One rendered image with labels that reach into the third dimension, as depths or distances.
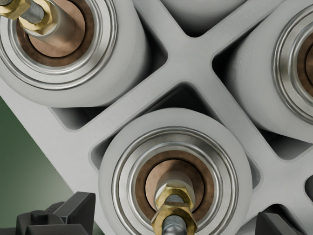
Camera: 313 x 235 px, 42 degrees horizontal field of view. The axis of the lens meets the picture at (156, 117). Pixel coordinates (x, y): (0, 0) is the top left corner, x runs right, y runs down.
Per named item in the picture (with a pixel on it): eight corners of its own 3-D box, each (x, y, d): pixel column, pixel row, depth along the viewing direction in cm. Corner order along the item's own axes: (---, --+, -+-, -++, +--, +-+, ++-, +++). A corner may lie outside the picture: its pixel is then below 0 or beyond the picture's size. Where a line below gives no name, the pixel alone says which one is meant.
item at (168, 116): (124, 112, 43) (86, 117, 25) (216, 101, 42) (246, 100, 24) (134, 203, 43) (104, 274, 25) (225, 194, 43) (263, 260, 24)
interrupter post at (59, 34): (82, 16, 25) (68, 3, 21) (69, 54, 25) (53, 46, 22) (45, 3, 25) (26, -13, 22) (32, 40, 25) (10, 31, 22)
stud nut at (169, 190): (152, 190, 22) (151, 193, 21) (180, 176, 21) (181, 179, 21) (167, 224, 22) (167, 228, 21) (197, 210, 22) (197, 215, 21)
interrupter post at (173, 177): (153, 170, 25) (149, 180, 22) (192, 166, 25) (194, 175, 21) (157, 209, 25) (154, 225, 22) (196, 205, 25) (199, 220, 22)
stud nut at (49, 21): (62, 8, 22) (57, 4, 21) (51, 38, 22) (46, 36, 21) (27, -5, 22) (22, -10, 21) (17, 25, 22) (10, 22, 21)
